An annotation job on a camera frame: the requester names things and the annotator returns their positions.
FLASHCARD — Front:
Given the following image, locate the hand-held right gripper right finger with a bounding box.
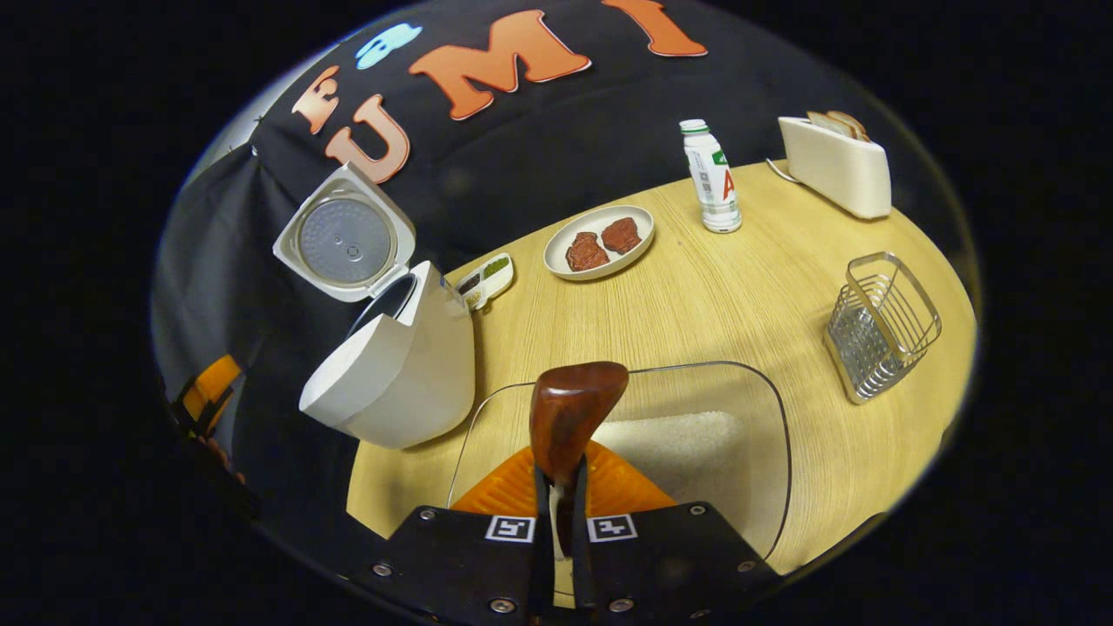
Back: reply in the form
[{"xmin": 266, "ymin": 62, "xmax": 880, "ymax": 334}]
[{"xmin": 570, "ymin": 439, "xmax": 783, "ymax": 626}]

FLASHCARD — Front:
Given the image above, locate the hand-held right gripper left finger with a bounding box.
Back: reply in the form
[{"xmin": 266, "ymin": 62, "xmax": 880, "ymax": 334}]
[{"xmin": 352, "ymin": 443, "xmax": 557, "ymax": 626}]

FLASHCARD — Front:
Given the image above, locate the brown wooden spoon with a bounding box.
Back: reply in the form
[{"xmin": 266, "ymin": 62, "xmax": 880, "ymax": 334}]
[{"xmin": 530, "ymin": 362, "xmax": 630, "ymax": 557}]

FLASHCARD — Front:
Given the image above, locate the white rice cooker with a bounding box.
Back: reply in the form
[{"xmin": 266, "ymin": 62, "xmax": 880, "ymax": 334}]
[{"xmin": 272, "ymin": 162, "xmax": 477, "ymax": 450}]

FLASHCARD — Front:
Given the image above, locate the metal wire chopstick holder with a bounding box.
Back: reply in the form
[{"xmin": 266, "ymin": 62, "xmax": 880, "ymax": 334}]
[{"xmin": 823, "ymin": 251, "xmax": 943, "ymax": 406}]

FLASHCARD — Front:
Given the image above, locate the clear glass dish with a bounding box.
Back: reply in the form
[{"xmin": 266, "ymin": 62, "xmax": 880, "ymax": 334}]
[{"xmin": 446, "ymin": 361, "xmax": 792, "ymax": 562}]

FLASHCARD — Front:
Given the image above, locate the white divided condiment dish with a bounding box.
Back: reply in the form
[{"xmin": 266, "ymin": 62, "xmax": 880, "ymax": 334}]
[{"xmin": 456, "ymin": 252, "xmax": 516, "ymax": 312}]

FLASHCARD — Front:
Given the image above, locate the white round plate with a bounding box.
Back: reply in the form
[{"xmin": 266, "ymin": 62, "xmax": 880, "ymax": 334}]
[{"xmin": 543, "ymin": 204, "xmax": 656, "ymax": 282}]

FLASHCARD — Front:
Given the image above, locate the red meat piece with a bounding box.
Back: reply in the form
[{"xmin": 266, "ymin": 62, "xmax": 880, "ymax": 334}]
[
  {"xmin": 565, "ymin": 231, "xmax": 610, "ymax": 272},
  {"xmin": 601, "ymin": 217, "xmax": 643, "ymax": 256}
]

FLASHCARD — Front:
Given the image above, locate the white green drink bottle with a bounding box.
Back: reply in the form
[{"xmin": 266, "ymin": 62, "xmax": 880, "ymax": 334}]
[{"xmin": 679, "ymin": 119, "xmax": 743, "ymax": 234}]

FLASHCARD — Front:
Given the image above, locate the cream toaster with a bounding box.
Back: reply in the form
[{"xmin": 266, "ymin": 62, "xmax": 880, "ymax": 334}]
[{"xmin": 777, "ymin": 111, "xmax": 893, "ymax": 220}]

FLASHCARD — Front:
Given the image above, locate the toast bread slice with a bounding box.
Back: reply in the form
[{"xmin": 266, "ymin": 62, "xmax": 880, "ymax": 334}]
[
  {"xmin": 826, "ymin": 110, "xmax": 872, "ymax": 143},
  {"xmin": 806, "ymin": 110, "xmax": 857, "ymax": 140}
]

